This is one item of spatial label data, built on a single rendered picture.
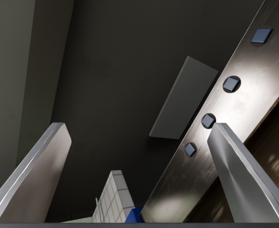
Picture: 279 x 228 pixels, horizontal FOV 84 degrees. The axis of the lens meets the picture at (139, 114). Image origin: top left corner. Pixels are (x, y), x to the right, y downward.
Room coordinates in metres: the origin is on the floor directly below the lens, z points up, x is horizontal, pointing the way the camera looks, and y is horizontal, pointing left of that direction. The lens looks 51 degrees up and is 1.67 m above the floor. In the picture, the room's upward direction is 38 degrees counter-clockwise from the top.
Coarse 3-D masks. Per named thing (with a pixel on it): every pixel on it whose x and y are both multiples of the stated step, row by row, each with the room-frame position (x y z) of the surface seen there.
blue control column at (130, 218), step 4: (136, 208) 0.97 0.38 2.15; (140, 208) 0.99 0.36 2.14; (132, 212) 0.94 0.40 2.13; (136, 212) 0.96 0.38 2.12; (128, 216) 0.98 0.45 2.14; (132, 216) 0.95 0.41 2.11; (136, 216) 0.95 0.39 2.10; (128, 220) 0.99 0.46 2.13; (132, 220) 0.96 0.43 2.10; (136, 220) 0.94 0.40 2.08
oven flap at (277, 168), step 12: (276, 120) 0.50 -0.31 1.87; (264, 132) 0.53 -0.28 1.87; (276, 132) 0.51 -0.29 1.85; (252, 144) 0.56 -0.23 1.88; (264, 144) 0.54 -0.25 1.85; (276, 144) 0.52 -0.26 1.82; (264, 156) 0.55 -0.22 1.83; (276, 156) 0.53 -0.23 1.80; (264, 168) 0.56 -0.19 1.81; (276, 168) 0.54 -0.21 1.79; (276, 180) 0.55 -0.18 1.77; (216, 192) 0.69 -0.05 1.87; (204, 204) 0.74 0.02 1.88; (216, 204) 0.70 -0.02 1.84; (228, 204) 0.66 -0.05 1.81; (192, 216) 0.80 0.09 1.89; (204, 216) 0.75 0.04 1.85; (216, 216) 0.71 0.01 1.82; (228, 216) 0.67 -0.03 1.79
